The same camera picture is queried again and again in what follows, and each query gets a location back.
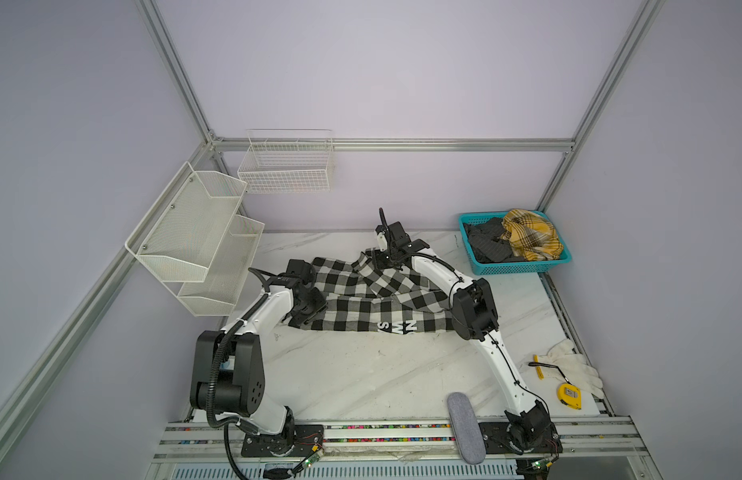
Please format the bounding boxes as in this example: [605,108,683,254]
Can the left black corrugated cable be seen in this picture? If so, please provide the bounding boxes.
[205,266,282,480]

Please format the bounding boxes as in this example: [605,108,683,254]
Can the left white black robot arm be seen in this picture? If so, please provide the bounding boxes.
[190,259,327,456]

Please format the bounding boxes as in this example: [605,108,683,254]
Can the grey foam microphone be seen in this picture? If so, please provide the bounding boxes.
[446,392,487,465]

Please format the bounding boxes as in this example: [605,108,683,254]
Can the aluminium frame profile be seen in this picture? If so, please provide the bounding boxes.
[213,138,576,153]

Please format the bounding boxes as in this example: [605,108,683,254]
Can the yellow tape measure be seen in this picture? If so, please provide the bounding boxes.
[557,383,582,410]

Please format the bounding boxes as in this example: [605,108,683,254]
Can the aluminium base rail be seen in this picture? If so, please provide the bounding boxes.
[146,416,662,479]

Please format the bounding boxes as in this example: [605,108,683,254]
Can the black white checkered shirt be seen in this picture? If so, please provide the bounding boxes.
[288,250,466,335]

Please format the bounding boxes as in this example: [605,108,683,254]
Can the white mesh two-tier shelf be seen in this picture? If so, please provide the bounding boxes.
[125,163,265,317]

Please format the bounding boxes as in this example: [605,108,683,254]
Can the dark grey striped shirt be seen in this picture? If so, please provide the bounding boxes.
[463,217,525,264]

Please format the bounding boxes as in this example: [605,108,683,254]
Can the yellow plaid shirt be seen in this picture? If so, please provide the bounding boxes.
[501,209,565,261]

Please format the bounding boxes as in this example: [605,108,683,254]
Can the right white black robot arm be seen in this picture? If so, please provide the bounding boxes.
[372,209,561,460]

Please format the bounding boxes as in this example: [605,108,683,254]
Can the white work glove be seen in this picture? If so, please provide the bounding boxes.
[538,339,605,399]

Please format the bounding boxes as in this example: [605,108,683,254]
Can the white wire wall basket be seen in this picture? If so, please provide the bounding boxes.
[238,129,335,194]

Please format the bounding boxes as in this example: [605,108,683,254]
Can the teal plastic basket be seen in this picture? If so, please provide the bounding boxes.
[458,210,572,275]

